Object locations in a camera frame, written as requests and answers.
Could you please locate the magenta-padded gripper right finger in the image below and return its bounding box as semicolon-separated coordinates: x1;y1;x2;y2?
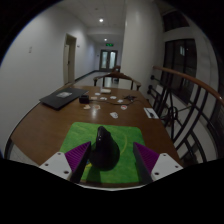
132;141;184;185

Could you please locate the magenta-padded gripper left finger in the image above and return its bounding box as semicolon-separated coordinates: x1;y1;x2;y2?
39;141;93;184

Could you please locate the black computer mouse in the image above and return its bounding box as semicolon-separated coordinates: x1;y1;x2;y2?
88;125;121;172

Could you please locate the green mouse pad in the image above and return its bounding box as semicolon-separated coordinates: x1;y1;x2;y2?
59;121;147;184

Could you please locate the white rectangular card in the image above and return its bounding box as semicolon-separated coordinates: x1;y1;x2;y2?
143;107;160;120

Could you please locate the closed black laptop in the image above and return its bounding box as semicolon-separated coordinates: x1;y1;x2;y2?
39;87;89;111

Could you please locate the small black box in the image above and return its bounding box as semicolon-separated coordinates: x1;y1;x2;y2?
78;94;90;104

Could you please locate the curved wooden chair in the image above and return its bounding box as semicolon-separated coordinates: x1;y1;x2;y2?
92;70;142;92

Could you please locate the open side doorway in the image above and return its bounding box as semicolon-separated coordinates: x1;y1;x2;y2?
63;33;78;86

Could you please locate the glass double door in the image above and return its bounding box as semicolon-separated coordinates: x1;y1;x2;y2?
99;49;119;72

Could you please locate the dark transom window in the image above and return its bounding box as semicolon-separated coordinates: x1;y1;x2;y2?
162;9;184;33

